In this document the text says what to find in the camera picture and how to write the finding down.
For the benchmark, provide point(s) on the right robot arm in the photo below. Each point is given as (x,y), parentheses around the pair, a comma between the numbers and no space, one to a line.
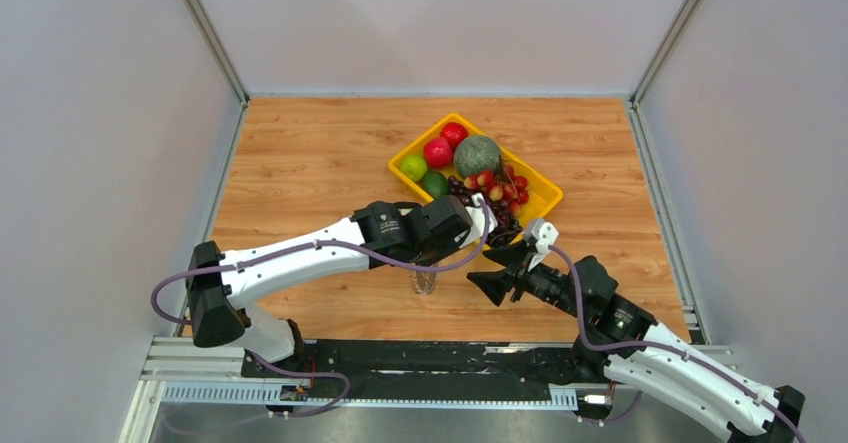
(621,342)

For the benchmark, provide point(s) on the light green apple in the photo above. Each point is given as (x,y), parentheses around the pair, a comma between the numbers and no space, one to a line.
(414,167)

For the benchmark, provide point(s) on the red apple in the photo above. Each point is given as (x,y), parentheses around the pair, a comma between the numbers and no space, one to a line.
(438,153)
(454,133)

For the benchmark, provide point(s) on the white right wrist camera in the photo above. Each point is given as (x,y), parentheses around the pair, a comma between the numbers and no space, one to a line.
(539,235)

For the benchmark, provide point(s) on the purple grape bunch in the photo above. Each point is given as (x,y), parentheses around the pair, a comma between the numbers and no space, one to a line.
(509,227)

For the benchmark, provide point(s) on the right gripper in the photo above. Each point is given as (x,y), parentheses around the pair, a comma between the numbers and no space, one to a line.
(496,284)

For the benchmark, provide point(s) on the dark green lime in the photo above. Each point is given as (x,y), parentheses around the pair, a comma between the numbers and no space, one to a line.
(435,184)

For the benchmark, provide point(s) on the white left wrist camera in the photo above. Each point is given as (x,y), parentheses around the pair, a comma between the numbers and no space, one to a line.
(484,221)

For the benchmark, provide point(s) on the red apple far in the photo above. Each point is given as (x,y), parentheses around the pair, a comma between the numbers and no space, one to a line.
(454,133)

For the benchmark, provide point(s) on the yellow plastic tray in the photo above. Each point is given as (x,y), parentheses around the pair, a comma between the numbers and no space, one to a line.
(543,194)

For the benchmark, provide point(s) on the red apple near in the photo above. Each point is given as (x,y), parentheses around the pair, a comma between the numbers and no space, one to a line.
(438,153)

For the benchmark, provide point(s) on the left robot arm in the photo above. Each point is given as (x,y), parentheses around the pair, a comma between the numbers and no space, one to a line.
(224,287)

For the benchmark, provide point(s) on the green netted melon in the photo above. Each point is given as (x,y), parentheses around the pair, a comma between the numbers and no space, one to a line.
(475,154)

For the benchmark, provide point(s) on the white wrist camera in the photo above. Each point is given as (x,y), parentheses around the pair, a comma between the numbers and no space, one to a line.
(539,235)
(484,221)

